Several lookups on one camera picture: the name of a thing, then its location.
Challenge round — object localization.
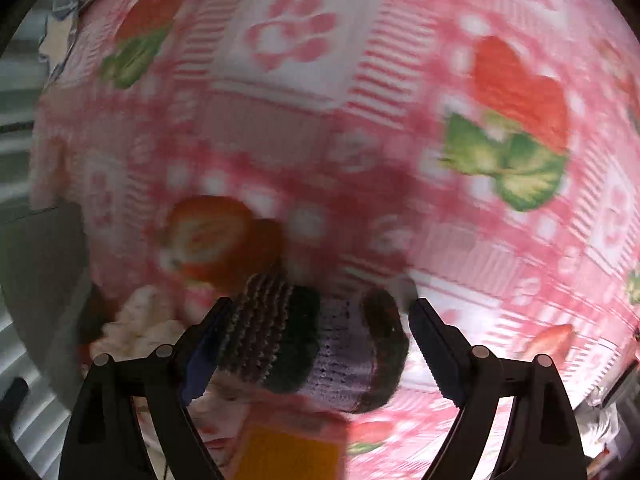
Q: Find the white dotted scrunchie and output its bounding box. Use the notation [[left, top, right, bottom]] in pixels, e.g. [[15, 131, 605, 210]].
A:
[[89, 286, 186, 361]]

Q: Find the purple striped knitted sock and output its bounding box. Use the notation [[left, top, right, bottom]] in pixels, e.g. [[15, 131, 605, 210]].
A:
[[217, 274, 409, 414]]

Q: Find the pink patterned carton box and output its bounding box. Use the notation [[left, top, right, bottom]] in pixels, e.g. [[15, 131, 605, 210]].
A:
[[227, 401, 348, 480]]

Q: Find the white open storage box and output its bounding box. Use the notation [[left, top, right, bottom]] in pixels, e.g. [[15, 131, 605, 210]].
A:
[[1, 203, 91, 408]]

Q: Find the pink strawberry paw tablecloth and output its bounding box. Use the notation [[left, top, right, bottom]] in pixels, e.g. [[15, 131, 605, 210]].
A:
[[29, 0, 639, 479]]

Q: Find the grey checked star cloth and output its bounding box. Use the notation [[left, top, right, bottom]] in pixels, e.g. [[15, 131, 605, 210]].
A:
[[38, 0, 96, 86]]

